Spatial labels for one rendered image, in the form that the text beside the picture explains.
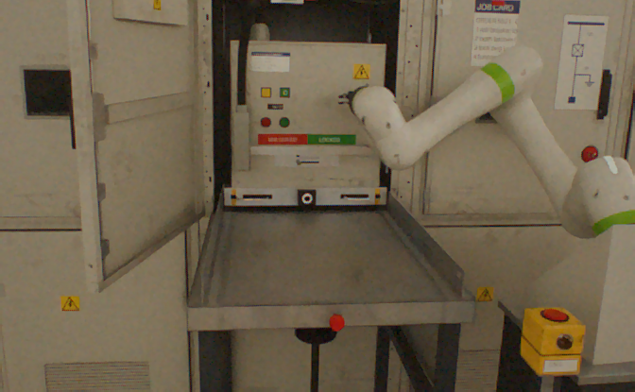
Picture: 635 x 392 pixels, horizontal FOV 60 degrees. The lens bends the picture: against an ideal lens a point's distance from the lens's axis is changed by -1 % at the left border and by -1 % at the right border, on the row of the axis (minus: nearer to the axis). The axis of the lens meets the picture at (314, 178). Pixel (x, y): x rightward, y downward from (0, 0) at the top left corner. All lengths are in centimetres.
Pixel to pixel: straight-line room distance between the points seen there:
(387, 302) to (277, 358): 88
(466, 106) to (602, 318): 61
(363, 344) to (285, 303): 88
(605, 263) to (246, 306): 73
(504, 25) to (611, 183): 68
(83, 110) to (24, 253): 86
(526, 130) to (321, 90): 63
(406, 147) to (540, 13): 73
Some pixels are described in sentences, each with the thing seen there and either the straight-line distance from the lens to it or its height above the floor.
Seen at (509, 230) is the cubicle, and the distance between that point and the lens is 203.
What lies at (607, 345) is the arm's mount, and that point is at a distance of 133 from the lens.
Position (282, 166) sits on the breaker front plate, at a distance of 184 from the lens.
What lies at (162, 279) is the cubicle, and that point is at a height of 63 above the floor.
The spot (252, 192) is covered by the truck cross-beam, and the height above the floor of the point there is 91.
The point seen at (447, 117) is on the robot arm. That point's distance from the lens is 151.
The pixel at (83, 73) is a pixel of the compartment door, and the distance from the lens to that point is 122.
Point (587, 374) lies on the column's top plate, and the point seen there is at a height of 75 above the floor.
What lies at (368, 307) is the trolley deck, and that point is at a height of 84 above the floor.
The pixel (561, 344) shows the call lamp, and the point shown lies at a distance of 111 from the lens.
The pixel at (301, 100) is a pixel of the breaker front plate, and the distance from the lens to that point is 182.
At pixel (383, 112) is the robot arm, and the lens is 141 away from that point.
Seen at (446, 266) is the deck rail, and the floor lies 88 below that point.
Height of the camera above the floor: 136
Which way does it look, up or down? 13 degrees down
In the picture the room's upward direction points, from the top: 1 degrees clockwise
